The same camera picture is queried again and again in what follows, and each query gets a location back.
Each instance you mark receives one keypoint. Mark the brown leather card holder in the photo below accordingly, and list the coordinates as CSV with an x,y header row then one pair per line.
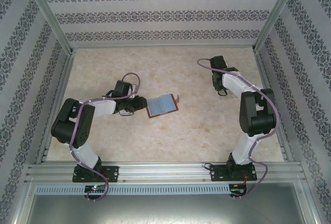
x,y
161,106

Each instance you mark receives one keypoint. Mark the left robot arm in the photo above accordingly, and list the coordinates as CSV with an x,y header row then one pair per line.
x,y
85,120

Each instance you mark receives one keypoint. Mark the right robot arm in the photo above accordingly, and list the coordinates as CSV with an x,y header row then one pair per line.
x,y
256,112

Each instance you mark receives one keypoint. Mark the small controller circuit board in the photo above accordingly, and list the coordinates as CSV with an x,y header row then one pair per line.
x,y
239,189
94,188

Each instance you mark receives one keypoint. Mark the grey sheet metal panel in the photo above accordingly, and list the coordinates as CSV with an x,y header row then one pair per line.
x,y
165,209

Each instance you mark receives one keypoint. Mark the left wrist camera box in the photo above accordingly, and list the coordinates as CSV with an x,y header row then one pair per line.
x,y
134,93

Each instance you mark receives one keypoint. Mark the aluminium side rail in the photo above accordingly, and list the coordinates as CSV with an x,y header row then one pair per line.
x,y
276,110
55,105

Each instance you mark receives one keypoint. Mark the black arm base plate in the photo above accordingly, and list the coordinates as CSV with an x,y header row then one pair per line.
x,y
219,173
111,173

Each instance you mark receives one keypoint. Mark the aluminium mounting rail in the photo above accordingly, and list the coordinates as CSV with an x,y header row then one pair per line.
x,y
165,171

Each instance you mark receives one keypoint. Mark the aluminium frame post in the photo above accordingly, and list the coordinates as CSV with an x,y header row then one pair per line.
x,y
276,14
51,17

